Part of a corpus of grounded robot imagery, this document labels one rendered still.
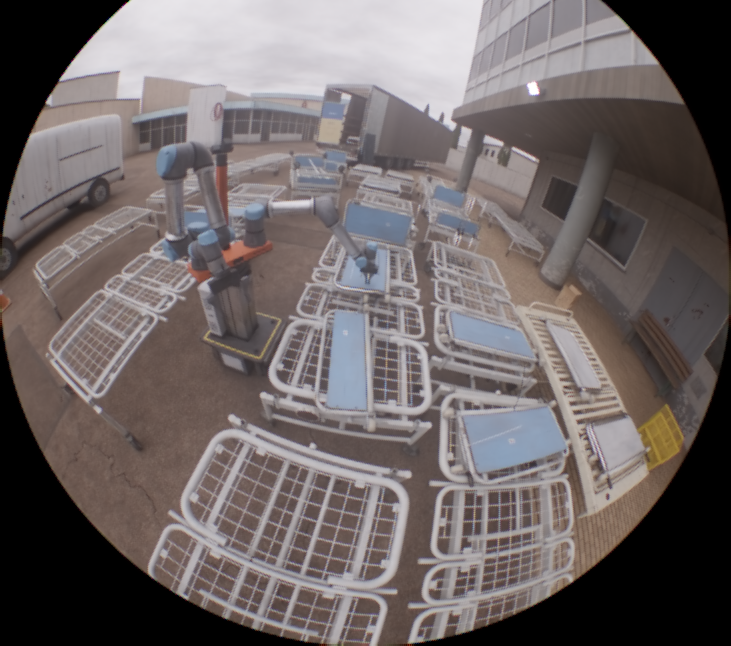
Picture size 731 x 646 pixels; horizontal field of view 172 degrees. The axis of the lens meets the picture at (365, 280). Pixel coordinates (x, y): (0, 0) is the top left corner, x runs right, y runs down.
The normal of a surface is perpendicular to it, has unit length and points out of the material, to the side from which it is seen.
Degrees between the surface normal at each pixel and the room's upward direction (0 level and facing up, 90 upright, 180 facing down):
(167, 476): 0
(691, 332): 90
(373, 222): 90
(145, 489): 0
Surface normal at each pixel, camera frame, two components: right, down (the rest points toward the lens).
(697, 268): -0.98, -0.20
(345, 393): 0.16, -0.81
